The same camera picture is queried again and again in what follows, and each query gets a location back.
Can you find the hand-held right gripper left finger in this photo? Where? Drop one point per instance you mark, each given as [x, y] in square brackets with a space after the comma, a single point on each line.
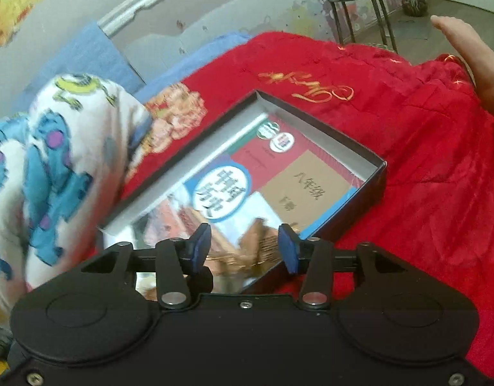
[200, 245]

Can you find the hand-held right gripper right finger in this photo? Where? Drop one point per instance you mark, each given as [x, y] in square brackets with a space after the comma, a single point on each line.
[289, 249]

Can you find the black shallow box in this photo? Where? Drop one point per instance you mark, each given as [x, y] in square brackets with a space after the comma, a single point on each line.
[343, 213]

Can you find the colourful textbook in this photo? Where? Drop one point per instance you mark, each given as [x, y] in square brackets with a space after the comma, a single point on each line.
[303, 185]

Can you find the red printed blanket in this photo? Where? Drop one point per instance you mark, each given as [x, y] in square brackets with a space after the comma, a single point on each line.
[411, 209]

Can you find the cartoon monster printed quilt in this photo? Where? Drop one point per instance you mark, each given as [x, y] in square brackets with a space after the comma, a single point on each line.
[50, 169]

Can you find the blue bedsheet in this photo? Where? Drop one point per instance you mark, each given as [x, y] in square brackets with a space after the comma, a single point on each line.
[198, 60]

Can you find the blue textured towel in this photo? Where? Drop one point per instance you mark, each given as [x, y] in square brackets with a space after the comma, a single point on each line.
[90, 52]

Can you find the brown patterned ball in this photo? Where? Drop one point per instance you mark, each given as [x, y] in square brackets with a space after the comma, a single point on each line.
[414, 3]

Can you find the white wall moulding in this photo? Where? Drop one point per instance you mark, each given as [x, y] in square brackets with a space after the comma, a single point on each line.
[150, 2]

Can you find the orange wall poster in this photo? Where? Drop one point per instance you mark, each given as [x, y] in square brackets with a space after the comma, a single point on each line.
[14, 4]

